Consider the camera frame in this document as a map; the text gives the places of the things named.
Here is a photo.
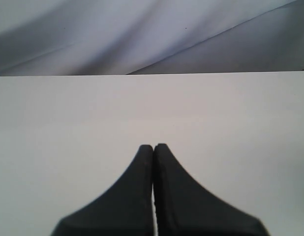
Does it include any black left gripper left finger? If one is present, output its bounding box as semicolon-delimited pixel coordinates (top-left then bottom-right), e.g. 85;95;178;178
52;145;154;236

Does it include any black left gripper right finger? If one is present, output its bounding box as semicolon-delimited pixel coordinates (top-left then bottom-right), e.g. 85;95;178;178
153;144;267;236

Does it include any white backdrop cloth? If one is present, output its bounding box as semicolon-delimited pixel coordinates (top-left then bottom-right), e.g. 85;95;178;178
0;0;304;76

